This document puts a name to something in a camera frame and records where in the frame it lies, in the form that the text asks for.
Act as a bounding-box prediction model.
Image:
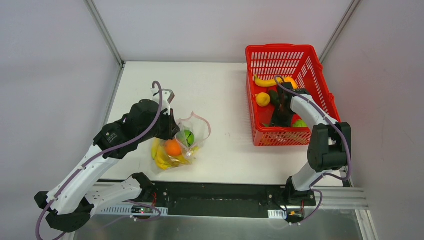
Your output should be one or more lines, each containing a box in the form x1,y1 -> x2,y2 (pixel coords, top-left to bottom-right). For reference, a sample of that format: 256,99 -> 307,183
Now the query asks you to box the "single yellow banana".
253,75 -> 284,88

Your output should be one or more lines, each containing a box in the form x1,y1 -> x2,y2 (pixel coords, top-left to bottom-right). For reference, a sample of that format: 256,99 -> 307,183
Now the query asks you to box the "clear zip top bag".
150,112 -> 212,171

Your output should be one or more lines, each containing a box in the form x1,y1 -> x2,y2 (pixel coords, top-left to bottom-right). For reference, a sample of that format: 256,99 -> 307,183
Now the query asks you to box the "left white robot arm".
34,99 -> 180,233

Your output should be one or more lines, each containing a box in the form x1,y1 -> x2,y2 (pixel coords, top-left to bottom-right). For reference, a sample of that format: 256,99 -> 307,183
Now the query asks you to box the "orange toy orange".
164,139 -> 182,157

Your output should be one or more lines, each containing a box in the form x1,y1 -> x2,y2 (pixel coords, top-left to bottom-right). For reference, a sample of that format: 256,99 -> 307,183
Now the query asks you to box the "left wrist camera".
151,88 -> 175,115

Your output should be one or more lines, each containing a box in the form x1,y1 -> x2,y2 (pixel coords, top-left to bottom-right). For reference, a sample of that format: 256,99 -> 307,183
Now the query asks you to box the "red plastic basket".
245,43 -> 340,147

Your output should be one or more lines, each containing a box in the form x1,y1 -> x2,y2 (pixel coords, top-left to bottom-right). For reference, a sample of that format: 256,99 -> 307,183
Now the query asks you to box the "yellow toy lemon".
255,92 -> 271,107

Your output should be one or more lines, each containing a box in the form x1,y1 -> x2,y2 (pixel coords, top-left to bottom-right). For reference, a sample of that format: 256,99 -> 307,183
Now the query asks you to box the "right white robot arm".
277,83 -> 352,205

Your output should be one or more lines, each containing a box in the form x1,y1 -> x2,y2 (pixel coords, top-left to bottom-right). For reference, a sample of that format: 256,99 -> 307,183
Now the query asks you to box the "orange toy pepper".
284,76 -> 298,89

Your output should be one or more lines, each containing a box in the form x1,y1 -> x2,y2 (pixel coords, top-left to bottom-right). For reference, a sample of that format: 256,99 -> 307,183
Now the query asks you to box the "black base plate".
134,181 -> 317,218

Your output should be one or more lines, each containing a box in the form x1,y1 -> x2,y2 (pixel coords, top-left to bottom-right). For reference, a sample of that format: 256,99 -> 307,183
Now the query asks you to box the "dark green avocado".
268,89 -> 281,107

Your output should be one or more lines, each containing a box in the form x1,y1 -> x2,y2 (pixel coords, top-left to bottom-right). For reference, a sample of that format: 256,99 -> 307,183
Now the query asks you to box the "green toy lime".
292,119 -> 308,128

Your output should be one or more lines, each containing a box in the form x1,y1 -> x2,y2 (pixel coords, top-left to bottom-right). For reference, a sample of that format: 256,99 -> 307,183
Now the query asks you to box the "toy watermelon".
177,129 -> 195,147

